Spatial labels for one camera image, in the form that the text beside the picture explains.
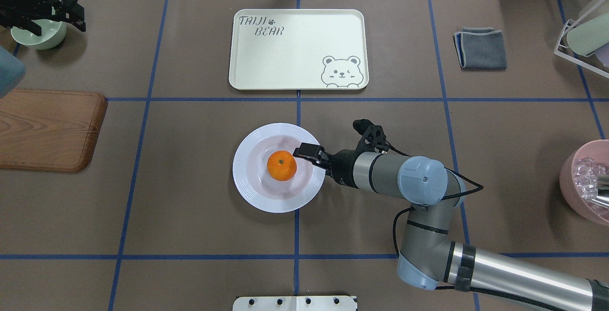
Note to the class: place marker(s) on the white cup rack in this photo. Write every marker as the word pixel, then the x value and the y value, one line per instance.
pixel 596 62

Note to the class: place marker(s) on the cream bear tray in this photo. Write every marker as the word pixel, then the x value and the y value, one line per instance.
pixel 298 49

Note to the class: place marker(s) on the orange mandarin fruit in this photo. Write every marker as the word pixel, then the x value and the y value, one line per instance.
pixel 281 165

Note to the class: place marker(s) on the grey folded cloth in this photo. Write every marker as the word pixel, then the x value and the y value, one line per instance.
pixel 480 48

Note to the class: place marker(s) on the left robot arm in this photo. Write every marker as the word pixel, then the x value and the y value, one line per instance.
pixel 25 15

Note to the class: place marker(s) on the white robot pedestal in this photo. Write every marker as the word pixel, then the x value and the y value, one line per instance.
pixel 296 303

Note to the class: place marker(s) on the metal scoop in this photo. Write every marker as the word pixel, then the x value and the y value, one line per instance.
pixel 600 190

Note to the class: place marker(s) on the pink bowl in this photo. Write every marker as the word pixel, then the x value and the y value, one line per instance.
pixel 578 181

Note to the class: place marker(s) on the green pastel cup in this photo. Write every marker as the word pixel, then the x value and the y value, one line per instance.
pixel 586 38

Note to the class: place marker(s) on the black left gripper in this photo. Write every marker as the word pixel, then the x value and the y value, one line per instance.
pixel 29 5

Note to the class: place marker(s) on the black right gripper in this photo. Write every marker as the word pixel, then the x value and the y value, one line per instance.
pixel 341 164

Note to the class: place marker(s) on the white round plate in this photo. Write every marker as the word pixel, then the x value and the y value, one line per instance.
pixel 254 182

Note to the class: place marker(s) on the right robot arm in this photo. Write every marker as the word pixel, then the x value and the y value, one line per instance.
pixel 428 258

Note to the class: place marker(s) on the mint green bowl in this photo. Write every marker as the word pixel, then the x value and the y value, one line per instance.
pixel 52 34

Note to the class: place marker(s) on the brown wooden tray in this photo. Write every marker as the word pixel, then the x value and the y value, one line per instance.
pixel 50 130

